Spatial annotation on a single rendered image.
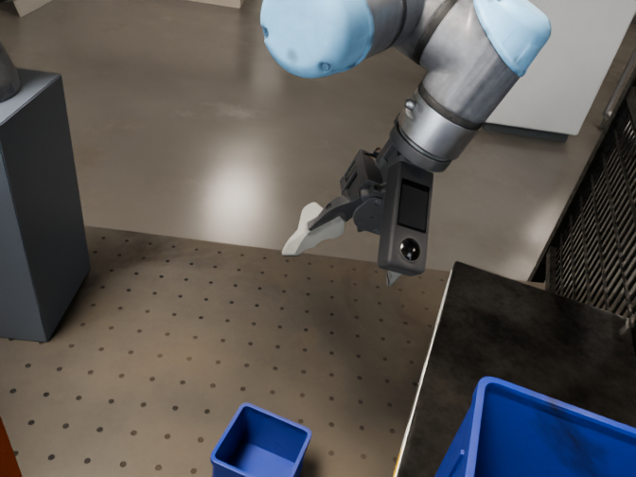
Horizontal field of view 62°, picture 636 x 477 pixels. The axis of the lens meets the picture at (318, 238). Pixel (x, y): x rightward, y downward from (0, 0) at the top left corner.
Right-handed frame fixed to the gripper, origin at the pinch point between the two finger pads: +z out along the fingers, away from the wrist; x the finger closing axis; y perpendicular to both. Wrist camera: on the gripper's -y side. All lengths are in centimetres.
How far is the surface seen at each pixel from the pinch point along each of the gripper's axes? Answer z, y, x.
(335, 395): 29.0, 2.5, -15.3
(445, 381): -5.5, -16.5, -7.4
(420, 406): -4.8, -19.4, -4.2
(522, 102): 47, 267, -198
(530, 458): -13.5, -28.0, -5.9
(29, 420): 43, -3, 30
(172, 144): 134, 211, 9
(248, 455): 32.1, -8.5, -0.9
